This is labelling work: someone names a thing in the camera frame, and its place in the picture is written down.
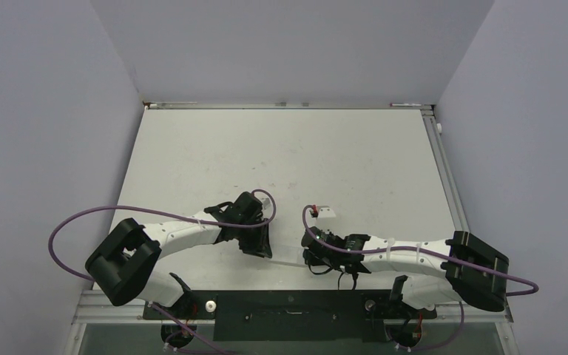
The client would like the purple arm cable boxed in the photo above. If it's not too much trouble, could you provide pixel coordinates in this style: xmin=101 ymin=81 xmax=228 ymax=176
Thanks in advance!
xmin=302 ymin=204 xmax=540 ymax=298
xmin=48 ymin=189 xmax=277 ymax=283

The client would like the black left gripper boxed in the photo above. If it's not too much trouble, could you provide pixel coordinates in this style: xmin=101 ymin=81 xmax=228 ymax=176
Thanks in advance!
xmin=235 ymin=217 xmax=271 ymax=258

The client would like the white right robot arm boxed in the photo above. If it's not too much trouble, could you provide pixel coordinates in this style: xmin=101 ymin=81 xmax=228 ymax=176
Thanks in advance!
xmin=301 ymin=227 xmax=509 ymax=317

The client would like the aluminium frame rail right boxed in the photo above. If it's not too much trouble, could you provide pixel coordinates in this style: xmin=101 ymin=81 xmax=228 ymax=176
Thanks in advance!
xmin=421 ymin=108 xmax=514 ymax=325

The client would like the aluminium frame rail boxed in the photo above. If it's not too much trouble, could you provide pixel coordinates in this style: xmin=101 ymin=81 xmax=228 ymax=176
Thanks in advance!
xmin=421 ymin=108 xmax=514 ymax=325
xmin=143 ymin=101 xmax=433 ymax=110

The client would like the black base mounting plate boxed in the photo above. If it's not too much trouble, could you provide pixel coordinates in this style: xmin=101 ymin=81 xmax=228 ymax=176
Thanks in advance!
xmin=167 ymin=289 xmax=437 ymax=342

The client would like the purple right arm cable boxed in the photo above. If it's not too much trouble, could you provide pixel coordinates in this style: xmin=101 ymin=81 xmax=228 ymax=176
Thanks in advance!
xmin=302 ymin=204 xmax=540 ymax=298

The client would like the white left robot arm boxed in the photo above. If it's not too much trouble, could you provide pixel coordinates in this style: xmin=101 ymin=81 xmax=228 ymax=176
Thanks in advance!
xmin=85 ymin=192 xmax=277 ymax=318

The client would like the white air conditioner remote control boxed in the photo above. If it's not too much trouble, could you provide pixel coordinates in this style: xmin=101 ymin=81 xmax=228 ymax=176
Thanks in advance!
xmin=268 ymin=244 xmax=307 ymax=268

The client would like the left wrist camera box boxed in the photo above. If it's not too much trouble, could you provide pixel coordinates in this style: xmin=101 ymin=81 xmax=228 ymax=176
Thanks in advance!
xmin=260 ymin=196 xmax=272 ymax=209

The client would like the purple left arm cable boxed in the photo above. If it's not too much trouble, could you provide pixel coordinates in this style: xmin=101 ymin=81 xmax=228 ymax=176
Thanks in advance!
xmin=48 ymin=189 xmax=277 ymax=283

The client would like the aluminium frame rail back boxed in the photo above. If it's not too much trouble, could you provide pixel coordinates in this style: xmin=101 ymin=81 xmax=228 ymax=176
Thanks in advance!
xmin=143 ymin=101 xmax=433 ymax=110

